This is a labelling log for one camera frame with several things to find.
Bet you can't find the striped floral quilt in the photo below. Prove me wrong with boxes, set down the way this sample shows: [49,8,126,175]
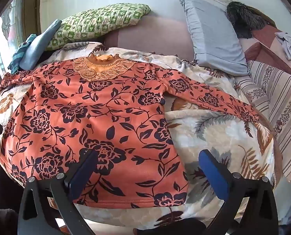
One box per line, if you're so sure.
[233,60,291,183]

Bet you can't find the orange floral long-sleeved shirt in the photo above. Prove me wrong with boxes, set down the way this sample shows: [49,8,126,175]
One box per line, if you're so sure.
[0,53,259,208]

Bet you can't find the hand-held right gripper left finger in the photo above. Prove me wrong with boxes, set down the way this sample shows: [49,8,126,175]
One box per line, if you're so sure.
[18,149,98,235]

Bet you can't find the green checked pillow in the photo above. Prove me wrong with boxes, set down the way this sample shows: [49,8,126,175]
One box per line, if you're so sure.
[46,3,151,52]

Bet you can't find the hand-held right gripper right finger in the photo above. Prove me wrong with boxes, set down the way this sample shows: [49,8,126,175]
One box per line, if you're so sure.
[199,149,279,235]

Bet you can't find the dark furry cushion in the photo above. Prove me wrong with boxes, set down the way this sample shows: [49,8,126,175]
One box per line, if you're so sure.
[226,1,270,40]

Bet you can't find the teal striped cloth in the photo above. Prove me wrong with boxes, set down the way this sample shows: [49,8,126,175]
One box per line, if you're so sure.
[8,34,37,74]

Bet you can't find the light blue ruffled pillow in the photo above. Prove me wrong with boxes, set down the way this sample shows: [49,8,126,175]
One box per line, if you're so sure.
[178,0,249,76]

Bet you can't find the beige leaf print blanket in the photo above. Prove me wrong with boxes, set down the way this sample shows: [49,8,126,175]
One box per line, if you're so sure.
[0,42,283,230]

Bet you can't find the grey crumpled cloth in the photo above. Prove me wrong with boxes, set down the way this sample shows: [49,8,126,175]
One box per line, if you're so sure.
[275,32,291,61]

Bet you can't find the blue denim pillow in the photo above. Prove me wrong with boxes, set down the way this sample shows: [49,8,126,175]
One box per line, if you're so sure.
[19,20,63,70]

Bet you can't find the mauve patchwork bed sheet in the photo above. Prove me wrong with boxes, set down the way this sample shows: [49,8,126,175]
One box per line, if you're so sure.
[104,13,291,79]

